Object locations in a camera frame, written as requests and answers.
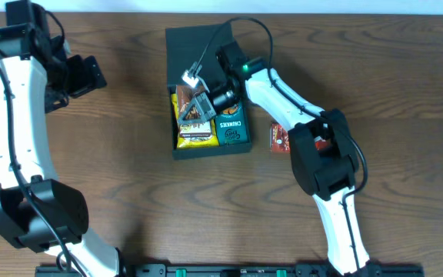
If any brown Pocky snack box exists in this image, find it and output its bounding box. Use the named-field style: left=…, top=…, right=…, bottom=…
left=176, top=85, right=212, bottom=139

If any teal Chunkies cookie box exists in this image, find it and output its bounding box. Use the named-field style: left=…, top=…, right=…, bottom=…
left=215, top=102, right=248, bottom=145

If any yellow Hacks candy bag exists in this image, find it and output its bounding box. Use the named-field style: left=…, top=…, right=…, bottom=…
left=171, top=93, right=221, bottom=150

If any red Hello Panda box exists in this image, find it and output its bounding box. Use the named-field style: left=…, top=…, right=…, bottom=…
left=270, top=123, right=331, bottom=153

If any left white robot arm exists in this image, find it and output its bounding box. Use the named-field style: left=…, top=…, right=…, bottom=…
left=0, top=1, right=128, bottom=276

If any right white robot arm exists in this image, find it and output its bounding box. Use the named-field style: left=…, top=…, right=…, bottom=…
left=178, top=42, right=370, bottom=276

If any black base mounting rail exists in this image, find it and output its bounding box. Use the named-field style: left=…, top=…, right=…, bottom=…
left=35, top=263, right=425, bottom=277

